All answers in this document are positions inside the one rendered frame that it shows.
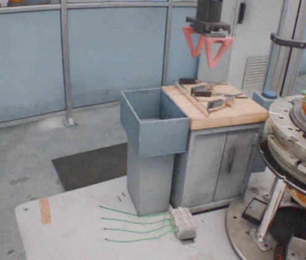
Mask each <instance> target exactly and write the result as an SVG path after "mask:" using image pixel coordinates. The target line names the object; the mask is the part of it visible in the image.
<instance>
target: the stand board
mask: <svg viewBox="0 0 306 260"><path fill-rule="evenodd" d="M224 84H228V85H217V86H216V88H215V93H225V94H232V95H233V94H239V93H242V92H241V91H239V90H238V89H236V88H234V87H233V86H232V85H230V84H229V83H224ZM200 85H208V84H198V85H182V86H183V87H184V88H186V89H187V91H189V92H190V93H191V87H196V86H200ZM161 88H163V89H164V91H165V92H166V93H167V94H168V95H169V96H170V97H172V98H173V100H174V101H175V102H176V103H177V104H178V105H179V106H180V107H181V109H182V110H183V111H184V112H185V113H186V114H187V115H188V116H189V117H190V126H189V128H190V129H191V130H192V131H193V130H198V129H207V128H217V127H223V126H231V125H237V124H247V123H255V122H260V121H266V120H267V119H268V113H269V112H268V111H267V110H265V109H264V108H263V107H262V106H261V105H259V104H257V103H256V102H254V101H253V100H251V99H250V98H249V97H248V98H247V99H241V98H237V99H234V100H235V103H234V107H233V108H231V107H229V106H228V105H227V104H226V103H225V104H223V105H222V106H220V107H217V108H213V109H210V110H209V111H210V114H209V117H207V116H205V114H204V113H202V112H201V111H200V110H199V109H198V108H197V107H196V106H195V105H194V104H193V102H192V101H191V100H189V99H187V98H186V97H185V96H184V95H183V94H182V93H181V92H180V91H179V89H178V88H177V87H176V86H175V85H173V86H163V87H161ZM195 98H196V99H197V100H198V101H199V102H201V103H202V104H203V105H204V106H205V107H206V108H207V104H208V102H210V101H213V100H217V99H225V98H226V97H218V96H211V98H210V97H195Z"/></svg>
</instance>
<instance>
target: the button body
mask: <svg viewBox="0 0 306 260"><path fill-rule="evenodd" d="M261 93H262V92H253V97H252V100H253V101H254V102H256V103H257V104H259V105H261V106H262V107H263V108H264V109H265V110H267V111H269V107H270V106H271V105H272V104H273V102H275V101H276V100H277V99H282V98H281V97H280V96H279V95H278V94H277V96H278V98H277V99H269V98H265V97H264V96H262V95H261ZM282 100H283V99H282ZM265 171H266V165H265V163H264V162H263V160H262V159H261V157H260V154H259V151H258V150H257V153H256V157H255V162H254V165H253V169H252V173H256V172H265Z"/></svg>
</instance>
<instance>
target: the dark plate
mask: <svg viewBox="0 0 306 260"><path fill-rule="evenodd" d="M293 231H295V232H299V233H303V234H304V235H306V211H304V210H301V209H298V208H294V207H279V209H278V211H277V213H276V216H275V218H274V220H273V223H272V226H271V228H270V230H269V233H270V234H271V236H272V237H273V239H274V240H275V241H277V243H278V244H280V245H284V246H287V244H288V242H289V239H290V237H291V235H292V232H293Z"/></svg>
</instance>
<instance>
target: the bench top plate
mask: <svg viewBox="0 0 306 260"><path fill-rule="evenodd" d="M275 177H276V175H274V174H273V173H272V172H271V171H270V170H269V168H268V167H266V171H265V172H256V173H251V176H250V180H249V182H248V186H247V187H249V186H251V185H254V184H257V183H262V182H265V181H274V179H275ZM45 198H46V197H45ZM48 203H49V207H50V212H51V223H49V224H46V225H45V224H43V225H42V220H41V214H40V203H39V200H38V199H37V200H35V201H30V202H26V203H23V204H21V205H18V206H15V208H14V210H15V216H16V220H17V225H18V228H19V232H20V237H21V240H22V246H23V249H24V251H25V257H26V260H243V259H242V258H241V257H240V256H239V255H238V252H236V250H235V248H234V247H233V244H232V243H231V242H230V238H229V236H228V232H227V228H226V213H227V208H228V207H227V208H224V209H220V210H216V211H213V212H208V213H205V214H199V215H195V216H192V217H193V221H194V222H195V224H196V226H197V228H198V230H197V237H196V238H195V240H196V242H195V243H194V244H190V245H183V244H182V243H181V240H179V238H177V234H175V232H169V233H167V232H168V231H170V230H174V227H173V225H172V223H171V222H170V220H163V219H169V218H170V214H169V215H157V216H153V217H139V216H138V215H137V212H136V209H135V207H134V204H133V202H132V200H131V197H130V195H129V192H128V190H127V175H126V176H122V177H120V178H117V179H114V180H110V181H104V182H101V183H98V184H95V185H92V186H86V187H84V188H80V189H75V190H73V191H69V192H65V193H61V194H58V195H54V196H50V197H48ZM100 206H103V207H107V208H109V209H115V210H118V211H122V212H127V213H129V214H124V213H121V212H117V211H114V210H109V209H105V208H102V207H100ZM131 214H136V215H131ZM103 217H105V218H113V219H122V220H129V221H132V222H139V223H149V222H156V221H160V220H163V221H161V222H157V223H152V224H138V223H131V222H125V221H120V220H110V219H100V218H103ZM165 225H169V226H166V227H164V228H161V229H159V230H157V231H152V230H155V229H158V228H160V227H163V226H165ZM101 228H120V229H125V230H132V231H136V232H147V231H152V232H149V233H134V232H127V231H123V230H104V229H101ZM164 233H167V234H166V235H163V234H164ZM160 235H163V236H161V237H159V238H156V239H151V240H140V239H143V238H154V237H158V236H160ZM105 239H109V240H105ZM137 239H138V241H132V242H118V241H129V240H137ZM110 240H116V241H110Z"/></svg>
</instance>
